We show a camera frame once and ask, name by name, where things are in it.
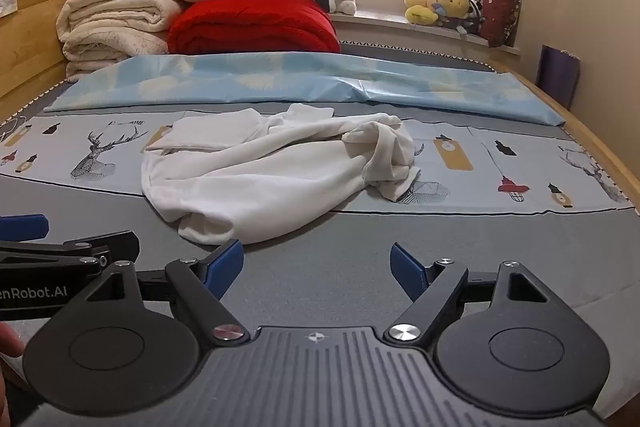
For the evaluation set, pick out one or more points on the white garment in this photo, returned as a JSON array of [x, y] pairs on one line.
[[260, 177]]

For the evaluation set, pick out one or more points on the window sill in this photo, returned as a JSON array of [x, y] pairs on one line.
[[390, 24]]

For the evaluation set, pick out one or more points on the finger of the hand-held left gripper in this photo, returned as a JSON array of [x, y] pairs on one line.
[[22, 227], [75, 247]]

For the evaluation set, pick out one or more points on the purple bag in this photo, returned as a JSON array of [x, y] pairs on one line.
[[557, 77]]

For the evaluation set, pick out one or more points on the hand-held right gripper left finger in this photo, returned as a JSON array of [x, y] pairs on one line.
[[227, 264]]

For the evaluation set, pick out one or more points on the cream folded blanket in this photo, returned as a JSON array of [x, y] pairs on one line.
[[110, 24]]

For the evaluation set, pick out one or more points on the red folded blanket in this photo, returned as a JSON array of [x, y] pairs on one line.
[[250, 24]]

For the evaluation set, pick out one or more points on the grey deer print bed sheet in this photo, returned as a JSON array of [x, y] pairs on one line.
[[320, 227]]

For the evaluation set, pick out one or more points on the yellow round plush toy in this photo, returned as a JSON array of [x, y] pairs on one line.
[[454, 2]]

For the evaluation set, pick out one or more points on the striped plush toy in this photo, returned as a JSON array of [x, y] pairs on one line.
[[470, 19]]

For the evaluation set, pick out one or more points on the light blue patterned cloth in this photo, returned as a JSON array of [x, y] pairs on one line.
[[300, 82]]

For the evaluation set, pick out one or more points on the yellow duck plush toy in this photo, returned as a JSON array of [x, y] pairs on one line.
[[420, 4]]

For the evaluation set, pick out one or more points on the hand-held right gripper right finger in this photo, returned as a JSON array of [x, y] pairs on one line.
[[406, 271]]

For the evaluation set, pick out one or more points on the white tissue pack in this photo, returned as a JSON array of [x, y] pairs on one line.
[[7, 3]]

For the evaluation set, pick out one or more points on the person's left hand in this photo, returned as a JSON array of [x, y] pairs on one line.
[[10, 339]]

